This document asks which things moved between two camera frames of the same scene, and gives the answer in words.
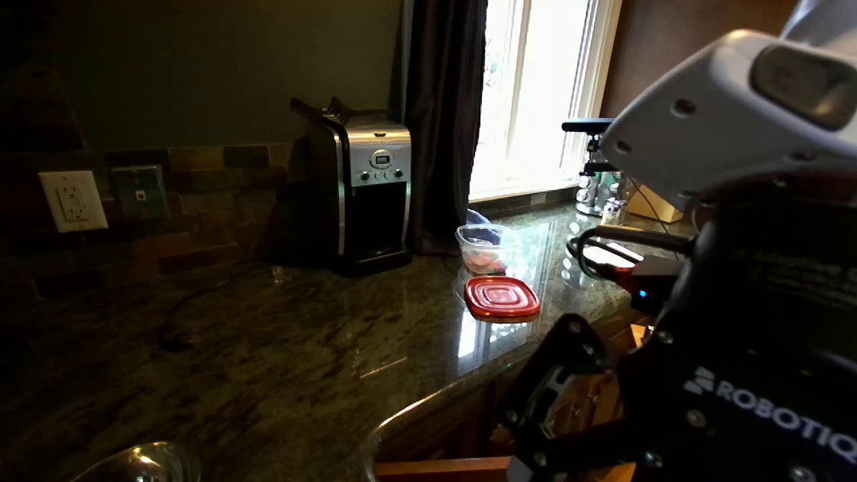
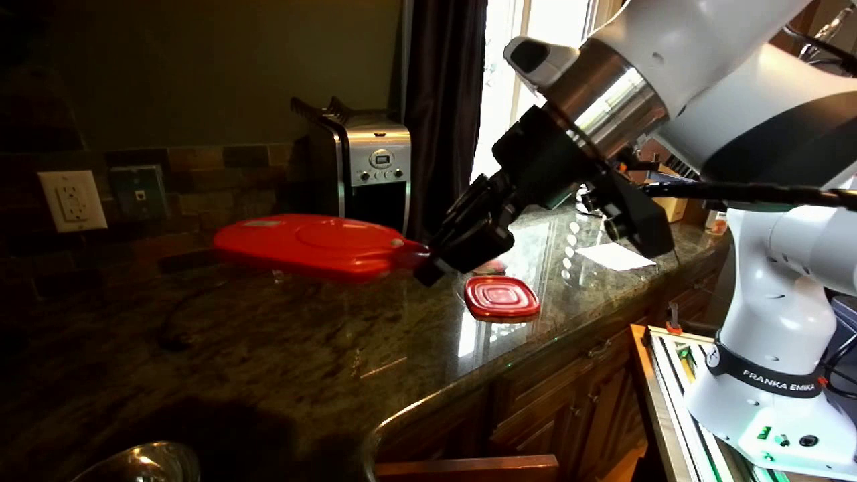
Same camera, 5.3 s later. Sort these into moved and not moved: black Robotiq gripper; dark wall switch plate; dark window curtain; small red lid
Moved: black Robotiq gripper
Not moved: small red lid; dark window curtain; dark wall switch plate
